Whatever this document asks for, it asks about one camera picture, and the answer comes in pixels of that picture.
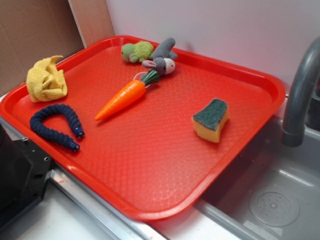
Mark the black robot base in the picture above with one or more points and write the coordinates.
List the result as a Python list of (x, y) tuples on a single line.
[(24, 173)]

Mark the orange plastic carrot toy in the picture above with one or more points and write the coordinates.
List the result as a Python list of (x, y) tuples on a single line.
[(130, 93)]

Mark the grey sink faucet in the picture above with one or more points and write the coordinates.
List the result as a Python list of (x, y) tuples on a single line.
[(303, 103)]

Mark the red plastic tray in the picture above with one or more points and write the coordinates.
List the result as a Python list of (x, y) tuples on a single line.
[(147, 160)]

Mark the grey plush bunny toy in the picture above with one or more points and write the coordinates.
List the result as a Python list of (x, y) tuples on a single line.
[(163, 61)]

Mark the grey sink basin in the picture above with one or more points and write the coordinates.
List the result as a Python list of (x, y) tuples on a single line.
[(269, 192)]

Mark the brown cardboard panel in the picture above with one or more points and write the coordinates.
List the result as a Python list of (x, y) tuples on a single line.
[(31, 30)]

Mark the yellow crumpled cloth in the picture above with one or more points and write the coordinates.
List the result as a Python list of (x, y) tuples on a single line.
[(44, 82)]

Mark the green and yellow sponge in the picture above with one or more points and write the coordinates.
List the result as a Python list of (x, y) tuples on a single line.
[(209, 122)]

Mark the dark blue knitted tube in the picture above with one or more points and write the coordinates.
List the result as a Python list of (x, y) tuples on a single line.
[(55, 123)]

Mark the green plush turtle toy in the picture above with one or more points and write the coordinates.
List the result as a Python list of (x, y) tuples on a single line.
[(138, 52)]

